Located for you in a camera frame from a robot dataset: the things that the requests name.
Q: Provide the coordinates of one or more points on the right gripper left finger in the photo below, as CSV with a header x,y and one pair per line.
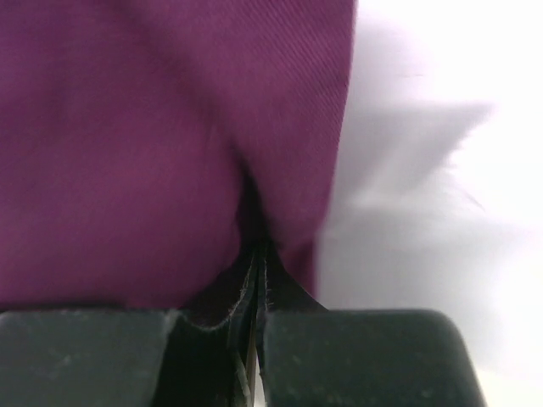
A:
x,y
202,355

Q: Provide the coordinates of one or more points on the purple surgical drape cloth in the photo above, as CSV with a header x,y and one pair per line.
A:
x,y
145,144

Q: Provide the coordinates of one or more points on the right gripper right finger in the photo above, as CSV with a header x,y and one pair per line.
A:
x,y
313,356

